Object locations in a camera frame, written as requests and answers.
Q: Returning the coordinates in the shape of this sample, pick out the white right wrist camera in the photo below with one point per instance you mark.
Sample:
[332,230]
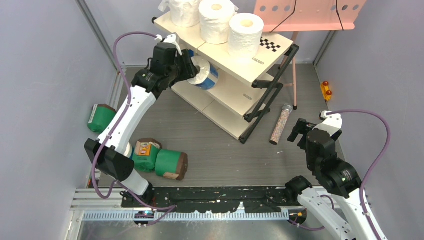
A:
[331,123]

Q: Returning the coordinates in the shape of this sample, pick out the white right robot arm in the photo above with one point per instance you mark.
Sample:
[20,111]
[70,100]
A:
[339,179]

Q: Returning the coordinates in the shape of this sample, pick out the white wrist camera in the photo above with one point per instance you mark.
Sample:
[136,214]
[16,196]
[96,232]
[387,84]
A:
[173,39]
[331,123]

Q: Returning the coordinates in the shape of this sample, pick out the cream three-tier shelf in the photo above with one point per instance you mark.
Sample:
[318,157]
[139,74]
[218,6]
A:
[246,88]

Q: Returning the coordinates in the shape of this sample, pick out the yellow toy with orange balls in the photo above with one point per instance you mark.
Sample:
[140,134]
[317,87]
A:
[326,92]

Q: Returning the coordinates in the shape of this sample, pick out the green wrapped package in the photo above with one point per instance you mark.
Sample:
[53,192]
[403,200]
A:
[145,154]
[171,164]
[101,116]

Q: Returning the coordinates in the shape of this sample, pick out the pink music stand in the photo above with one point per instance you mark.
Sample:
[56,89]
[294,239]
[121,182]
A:
[308,15]

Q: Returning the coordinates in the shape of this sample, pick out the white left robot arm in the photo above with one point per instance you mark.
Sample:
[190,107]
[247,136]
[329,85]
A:
[168,66]

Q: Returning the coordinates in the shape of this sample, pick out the blue paper towel roll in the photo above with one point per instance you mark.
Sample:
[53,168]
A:
[129,151]
[208,75]
[189,52]

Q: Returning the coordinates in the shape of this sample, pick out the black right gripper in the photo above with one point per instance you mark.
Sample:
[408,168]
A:
[301,126]

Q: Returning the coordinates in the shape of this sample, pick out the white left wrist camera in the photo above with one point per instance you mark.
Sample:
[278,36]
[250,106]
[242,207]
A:
[173,39]

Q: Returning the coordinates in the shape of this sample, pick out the glitter microphone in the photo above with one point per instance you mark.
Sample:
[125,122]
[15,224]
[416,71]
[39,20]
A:
[281,123]

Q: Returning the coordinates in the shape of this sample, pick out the white paper towel roll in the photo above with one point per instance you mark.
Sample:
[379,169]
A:
[183,13]
[214,18]
[244,36]

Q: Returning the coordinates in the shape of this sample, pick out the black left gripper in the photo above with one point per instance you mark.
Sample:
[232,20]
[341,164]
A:
[191,71]

